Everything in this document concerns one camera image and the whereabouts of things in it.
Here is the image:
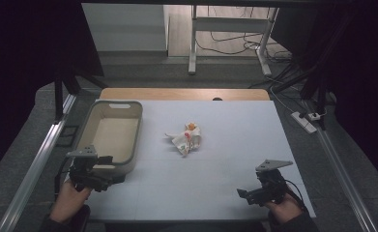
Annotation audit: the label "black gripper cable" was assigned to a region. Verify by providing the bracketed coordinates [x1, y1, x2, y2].
[284, 179, 308, 212]
[53, 157, 72, 201]

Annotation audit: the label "aluminium rail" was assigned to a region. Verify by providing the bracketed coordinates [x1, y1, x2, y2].
[0, 93, 78, 232]
[302, 100, 378, 232]

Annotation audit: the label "white desk frame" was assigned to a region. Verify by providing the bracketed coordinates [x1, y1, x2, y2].
[188, 4, 280, 77]

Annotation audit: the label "black curtain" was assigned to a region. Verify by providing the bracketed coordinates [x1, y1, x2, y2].
[0, 0, 105, 183]
[270, 0, 378, 191]

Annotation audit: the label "white cable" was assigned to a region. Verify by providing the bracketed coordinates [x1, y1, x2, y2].
[268, 86, 296, 114]

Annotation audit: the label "person's right hand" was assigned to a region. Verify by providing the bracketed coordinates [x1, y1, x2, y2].
[263, 192, 305, 225]

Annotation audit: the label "person's left hand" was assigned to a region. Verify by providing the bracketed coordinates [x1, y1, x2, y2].
[49, 180, 93, 225]

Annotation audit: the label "white table mat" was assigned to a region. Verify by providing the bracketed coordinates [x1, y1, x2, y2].
[83, 100, 317, 223]

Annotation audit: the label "white printed cloth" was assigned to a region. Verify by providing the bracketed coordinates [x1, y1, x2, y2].
[164, 121, 203, 159]

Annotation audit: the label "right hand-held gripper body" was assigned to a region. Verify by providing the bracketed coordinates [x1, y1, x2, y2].
[251, 159, 295, 206]

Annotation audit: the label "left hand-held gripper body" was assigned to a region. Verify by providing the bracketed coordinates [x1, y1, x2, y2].
[66, 145, 110, 193]

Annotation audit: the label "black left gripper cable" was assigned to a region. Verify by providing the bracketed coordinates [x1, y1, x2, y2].
[53, 157, 72, 201]

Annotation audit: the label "white plug adapter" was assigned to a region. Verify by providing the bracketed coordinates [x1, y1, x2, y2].
[306, 110, 323, 122]

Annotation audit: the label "black floor cables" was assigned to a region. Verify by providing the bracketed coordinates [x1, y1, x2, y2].
[194, 30, 294, 64]

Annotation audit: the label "black metal stand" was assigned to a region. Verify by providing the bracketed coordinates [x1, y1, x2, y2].
[301, 64, 332, 131]
[52, 73, 108, 125]

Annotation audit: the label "white cabinet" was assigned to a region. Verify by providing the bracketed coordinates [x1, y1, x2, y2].
[81, 3, 170, 52]

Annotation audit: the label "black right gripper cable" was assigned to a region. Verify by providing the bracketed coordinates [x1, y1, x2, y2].
[284, 179, 308, 212]

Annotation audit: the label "beige storage basket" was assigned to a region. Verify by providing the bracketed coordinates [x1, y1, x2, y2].
[75, 100, 144, 177]

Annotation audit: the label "white power strip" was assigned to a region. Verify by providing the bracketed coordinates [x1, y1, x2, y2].
[290, 110, 318, 134]

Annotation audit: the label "black cable bundle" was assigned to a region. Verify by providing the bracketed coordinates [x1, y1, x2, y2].
[247, 61, 310, 91]

